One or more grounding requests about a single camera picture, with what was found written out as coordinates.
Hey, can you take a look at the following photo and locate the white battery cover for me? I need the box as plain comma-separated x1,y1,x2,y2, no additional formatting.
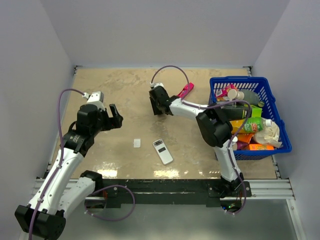
133,138,141,148

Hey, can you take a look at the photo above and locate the white remote control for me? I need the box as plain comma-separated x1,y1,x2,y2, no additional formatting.
152,139,173,165

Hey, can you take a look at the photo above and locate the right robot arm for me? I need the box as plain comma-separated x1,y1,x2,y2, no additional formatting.
149,83,244,198

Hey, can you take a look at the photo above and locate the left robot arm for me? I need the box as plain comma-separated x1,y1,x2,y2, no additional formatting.
14,104,123,240

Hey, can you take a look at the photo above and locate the pink snack box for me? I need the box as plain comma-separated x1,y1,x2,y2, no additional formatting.
215,84,238,98

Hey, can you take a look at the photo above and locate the black green carton box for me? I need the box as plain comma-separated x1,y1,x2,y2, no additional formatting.
221,105,262,121

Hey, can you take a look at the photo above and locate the small white cap bottle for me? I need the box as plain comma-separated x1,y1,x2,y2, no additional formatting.
231,136,238,151

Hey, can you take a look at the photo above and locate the grey bottle beige cap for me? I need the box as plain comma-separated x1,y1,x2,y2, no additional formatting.
227,89,265,108

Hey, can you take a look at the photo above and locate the orange snack packet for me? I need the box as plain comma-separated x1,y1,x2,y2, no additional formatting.
236,133,275,151

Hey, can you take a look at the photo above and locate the orange juice bottle green label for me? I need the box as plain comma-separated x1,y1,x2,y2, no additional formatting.
230,117,273,134

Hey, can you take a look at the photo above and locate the blue plastic basket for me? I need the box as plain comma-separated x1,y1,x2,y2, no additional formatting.
207,76,293,161

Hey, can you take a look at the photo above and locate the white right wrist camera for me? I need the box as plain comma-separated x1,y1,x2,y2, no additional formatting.
150,82,164,89

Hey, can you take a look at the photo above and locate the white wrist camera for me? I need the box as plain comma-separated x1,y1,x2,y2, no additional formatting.
150,82,164,89
86,91,105,111

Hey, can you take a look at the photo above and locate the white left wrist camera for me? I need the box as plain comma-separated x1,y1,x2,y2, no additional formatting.
86,91,105,111

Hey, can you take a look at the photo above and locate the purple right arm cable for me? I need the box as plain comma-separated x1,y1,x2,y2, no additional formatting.
150,65,252,216

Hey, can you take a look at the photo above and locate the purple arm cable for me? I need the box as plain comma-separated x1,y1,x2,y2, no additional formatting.
150,65,252,216
27,88,86,240

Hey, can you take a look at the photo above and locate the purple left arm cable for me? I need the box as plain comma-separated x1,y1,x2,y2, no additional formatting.
27,88,86,240

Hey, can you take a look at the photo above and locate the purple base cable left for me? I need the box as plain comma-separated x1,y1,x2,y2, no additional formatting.
84,184,136,222

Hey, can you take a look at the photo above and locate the aluminium frame rail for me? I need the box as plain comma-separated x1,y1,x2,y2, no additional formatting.
31,179,295,200

